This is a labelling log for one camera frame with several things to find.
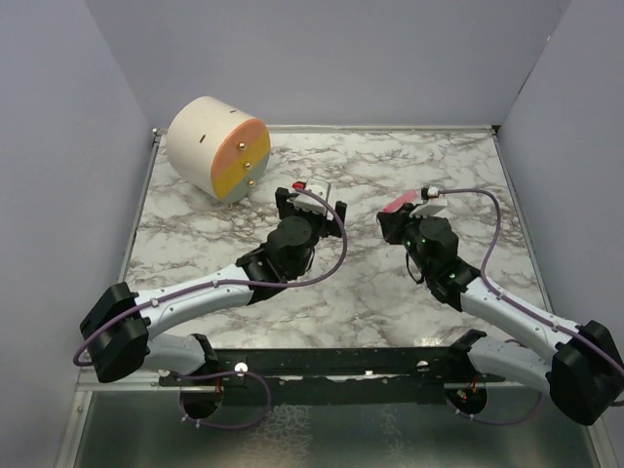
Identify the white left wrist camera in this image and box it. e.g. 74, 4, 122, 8
290, 178, 332, 215

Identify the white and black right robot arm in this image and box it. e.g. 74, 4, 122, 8
376, 204, 623, 426

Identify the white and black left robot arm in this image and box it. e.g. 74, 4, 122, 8
73, 182, 347, 385

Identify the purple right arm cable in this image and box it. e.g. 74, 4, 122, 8
438, 188, 624, 425

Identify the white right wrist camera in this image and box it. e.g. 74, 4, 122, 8
409, 185, 448, 218

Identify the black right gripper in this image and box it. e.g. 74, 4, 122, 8
379, 203, 433, 277

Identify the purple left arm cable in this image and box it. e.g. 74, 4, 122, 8
72, 192, 348, 430

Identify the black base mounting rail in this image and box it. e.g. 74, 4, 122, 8
159, 330, 500, 407

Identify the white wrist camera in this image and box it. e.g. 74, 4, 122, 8
290, 178, 332, 215
409, 185, 448, 218

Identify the cream cylinder with coloured face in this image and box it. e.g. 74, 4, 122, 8
166, 96, 271, 204

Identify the aluminium table frame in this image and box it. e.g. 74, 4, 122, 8
58, 127, 623, 467

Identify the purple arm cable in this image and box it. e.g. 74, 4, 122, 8
72, 192, 348, 430
438, 188, 624, 425

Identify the pink strap keyring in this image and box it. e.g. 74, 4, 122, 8
382, 189, 420, 214

